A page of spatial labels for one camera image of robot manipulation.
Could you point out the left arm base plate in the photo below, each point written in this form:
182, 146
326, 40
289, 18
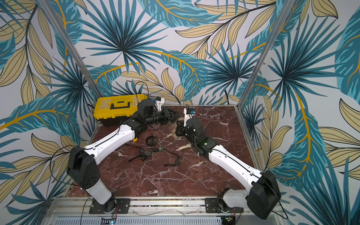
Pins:
112, 206

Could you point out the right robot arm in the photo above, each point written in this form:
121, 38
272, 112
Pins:
262, 191

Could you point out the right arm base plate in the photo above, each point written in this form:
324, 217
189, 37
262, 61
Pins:
216, 205

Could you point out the cream strap watch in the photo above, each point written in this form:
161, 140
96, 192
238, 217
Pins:
182, 148

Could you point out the beige striped cloth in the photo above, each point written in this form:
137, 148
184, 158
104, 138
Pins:
180, 121

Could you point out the aluminium front rail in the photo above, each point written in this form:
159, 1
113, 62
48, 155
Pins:
154, 210

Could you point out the black coiled watch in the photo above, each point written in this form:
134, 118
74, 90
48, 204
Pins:
151, 141

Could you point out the yellow black toolbox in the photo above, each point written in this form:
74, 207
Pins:
113, 110

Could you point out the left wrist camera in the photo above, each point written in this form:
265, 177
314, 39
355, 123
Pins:
159, 101

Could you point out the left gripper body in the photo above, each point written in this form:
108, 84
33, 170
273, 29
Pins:
162, 116

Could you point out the small olive watch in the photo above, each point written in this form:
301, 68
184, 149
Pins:
158, 149

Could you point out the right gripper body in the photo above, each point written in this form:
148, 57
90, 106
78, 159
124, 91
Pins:
181, 129

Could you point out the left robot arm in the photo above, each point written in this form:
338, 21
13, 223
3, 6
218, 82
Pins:
83, 162

